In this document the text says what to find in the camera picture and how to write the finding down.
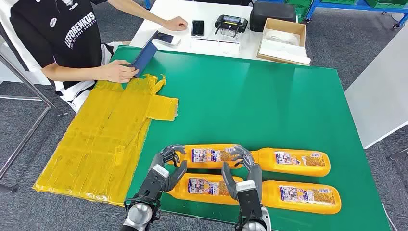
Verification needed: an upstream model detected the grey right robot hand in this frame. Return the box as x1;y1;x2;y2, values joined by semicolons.
221;145;263;202

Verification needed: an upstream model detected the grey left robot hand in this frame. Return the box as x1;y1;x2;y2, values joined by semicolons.
150;145;188;193

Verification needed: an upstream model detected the person's right hand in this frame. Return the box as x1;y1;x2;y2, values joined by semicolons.
100;59;140;84

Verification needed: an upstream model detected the person's left hand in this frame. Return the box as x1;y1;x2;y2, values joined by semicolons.
162;16;189;32

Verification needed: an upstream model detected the blue tablet case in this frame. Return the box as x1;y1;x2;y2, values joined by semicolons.
129;30;159;78

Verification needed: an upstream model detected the orange detergent bottle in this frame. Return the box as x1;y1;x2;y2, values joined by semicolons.
250;147;332;178
261;180;342;215
167;173;244;205
169;144;253;169

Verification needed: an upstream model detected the white table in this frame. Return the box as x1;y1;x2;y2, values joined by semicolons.
130;0;311;66
344;24;408;150

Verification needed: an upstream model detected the white-cased smartphone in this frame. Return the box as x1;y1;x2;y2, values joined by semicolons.
152;32;182;47

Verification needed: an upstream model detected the black smartphone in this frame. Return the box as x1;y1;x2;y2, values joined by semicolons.
191;20;205;37

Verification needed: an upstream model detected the black remote controller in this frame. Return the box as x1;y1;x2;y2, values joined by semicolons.
214;14;249;38

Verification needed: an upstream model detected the yellow taped cardboard sheet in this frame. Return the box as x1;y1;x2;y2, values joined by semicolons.
33;74;179;206

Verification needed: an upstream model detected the person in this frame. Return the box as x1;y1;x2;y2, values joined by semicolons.
0;0;128;114

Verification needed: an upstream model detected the black carry case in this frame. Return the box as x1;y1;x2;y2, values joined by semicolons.
249;1;297;33

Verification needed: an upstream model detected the open cardboard box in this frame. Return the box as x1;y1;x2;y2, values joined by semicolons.
256;17;311;66

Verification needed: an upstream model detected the white oval pad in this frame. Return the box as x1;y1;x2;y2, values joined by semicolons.
269;30;300;45

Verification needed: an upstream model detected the white foam sheet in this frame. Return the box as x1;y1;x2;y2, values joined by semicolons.
259;39;311;65

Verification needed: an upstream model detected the black table foot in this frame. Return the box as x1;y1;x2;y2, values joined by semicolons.
387;148;408;162

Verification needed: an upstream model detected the blue metal rack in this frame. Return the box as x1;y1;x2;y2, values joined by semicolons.
306;0;408;30

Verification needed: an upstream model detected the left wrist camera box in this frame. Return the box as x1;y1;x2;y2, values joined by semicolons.
138;164;170;205

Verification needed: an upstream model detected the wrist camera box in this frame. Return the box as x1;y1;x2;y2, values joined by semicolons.
235;180;265;221
138;164;170;205

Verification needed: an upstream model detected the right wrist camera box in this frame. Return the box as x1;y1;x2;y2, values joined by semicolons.
235;180;265;221

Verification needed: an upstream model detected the white cable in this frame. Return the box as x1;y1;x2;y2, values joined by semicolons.
218;27;240;55

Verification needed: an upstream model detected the grey metal frame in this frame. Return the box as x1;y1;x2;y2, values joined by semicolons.
0;52;63;194

